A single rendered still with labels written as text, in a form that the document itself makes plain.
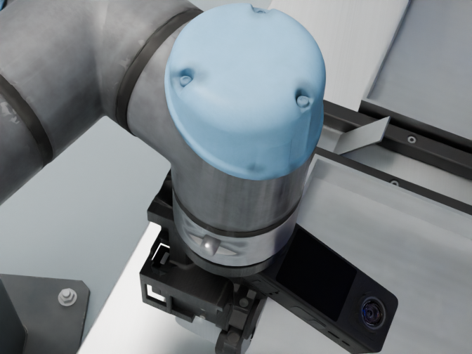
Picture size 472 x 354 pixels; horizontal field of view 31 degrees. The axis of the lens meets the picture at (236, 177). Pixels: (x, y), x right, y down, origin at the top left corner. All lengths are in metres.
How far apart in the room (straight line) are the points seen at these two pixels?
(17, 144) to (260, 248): 0.15
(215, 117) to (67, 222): 1.45
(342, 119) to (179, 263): 0.33
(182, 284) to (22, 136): 0.19
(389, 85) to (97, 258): 0.99
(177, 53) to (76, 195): 1.46
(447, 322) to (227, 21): 0.45
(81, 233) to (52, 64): 1.38
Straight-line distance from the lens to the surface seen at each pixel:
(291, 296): 0.54
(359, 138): 0.82
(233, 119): 0.37
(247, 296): 0.56
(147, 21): 0.42
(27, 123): 0.41
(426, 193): 0.82
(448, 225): 0.82
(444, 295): 0.79
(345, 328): 0.56
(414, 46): 0.94
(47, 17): 0.43
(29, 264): 1.78
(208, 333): 0.65
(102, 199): 1.82
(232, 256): 0.48
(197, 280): 0.56
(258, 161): 0.39
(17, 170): 0.42
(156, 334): 0.75
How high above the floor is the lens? 1.58
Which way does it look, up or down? 59 degrees down
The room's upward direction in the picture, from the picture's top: 5 degrees clockwise
